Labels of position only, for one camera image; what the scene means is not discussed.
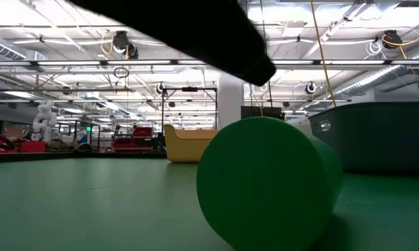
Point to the white pillar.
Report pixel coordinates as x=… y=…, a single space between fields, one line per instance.
x=230 y=104

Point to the dark green plastic bin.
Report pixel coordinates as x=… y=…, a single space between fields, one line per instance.
x=380 y=139

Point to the red cart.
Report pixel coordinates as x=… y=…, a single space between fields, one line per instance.
x=31 y=146

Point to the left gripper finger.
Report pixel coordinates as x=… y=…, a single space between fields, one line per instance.
x=195 y=24

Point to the orange plastic bin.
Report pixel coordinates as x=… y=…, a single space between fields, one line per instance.
x=188 y=146

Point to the red tool cabinet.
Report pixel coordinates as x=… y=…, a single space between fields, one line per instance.
x=143 y=132

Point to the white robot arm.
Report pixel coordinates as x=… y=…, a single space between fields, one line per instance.
x=45 y=120

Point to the silver ventilation duct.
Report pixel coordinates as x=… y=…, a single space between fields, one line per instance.
x=3 y=50
x=380 y=82

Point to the black metal rig frame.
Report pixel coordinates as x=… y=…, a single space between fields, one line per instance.
x=189 y=89

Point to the black table frame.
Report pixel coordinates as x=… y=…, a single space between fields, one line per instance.
x=73 y=155

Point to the black monitor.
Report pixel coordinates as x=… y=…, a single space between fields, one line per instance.
x=261 y=111

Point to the green cylinder block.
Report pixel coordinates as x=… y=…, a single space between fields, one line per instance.
x=265 y=188

